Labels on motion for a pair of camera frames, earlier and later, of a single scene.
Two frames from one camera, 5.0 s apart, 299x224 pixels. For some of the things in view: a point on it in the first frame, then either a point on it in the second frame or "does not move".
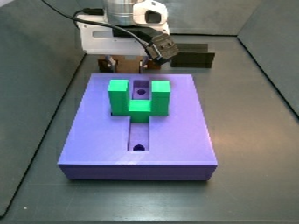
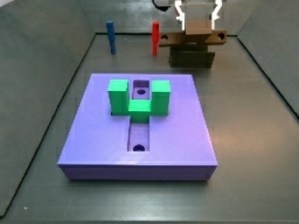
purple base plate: x=109 y=149 does not move
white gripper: x=99 y=41 → x=197 y=10
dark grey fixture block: x=192 y=56 does not move
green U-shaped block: x=139 y=108 does not move
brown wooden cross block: x=125 y=64 → x=197 y=32
